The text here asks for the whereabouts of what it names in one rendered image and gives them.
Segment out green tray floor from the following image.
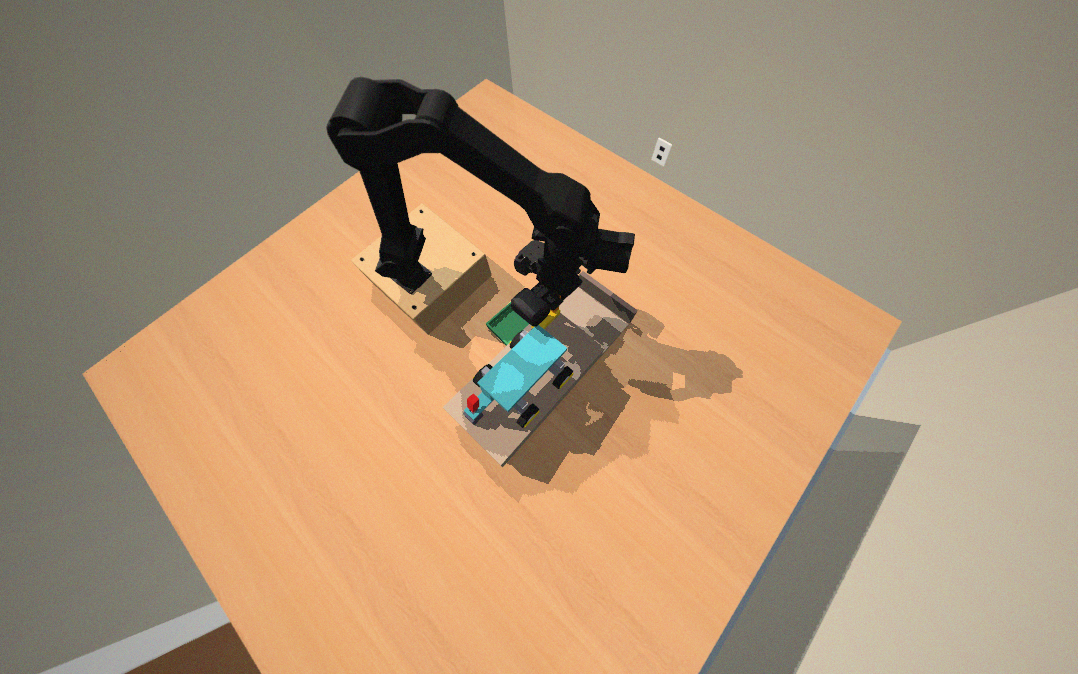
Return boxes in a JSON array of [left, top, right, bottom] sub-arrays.
[[490, 308, 528, 343]]

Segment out beige wooden ramp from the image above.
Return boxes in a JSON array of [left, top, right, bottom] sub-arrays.
[[443, 271, 638, 468]]

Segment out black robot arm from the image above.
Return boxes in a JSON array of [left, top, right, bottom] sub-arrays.
[[326, 77, 635, 294]]

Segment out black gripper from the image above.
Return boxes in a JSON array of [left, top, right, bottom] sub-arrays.
[[511, 255, 596, 326]]

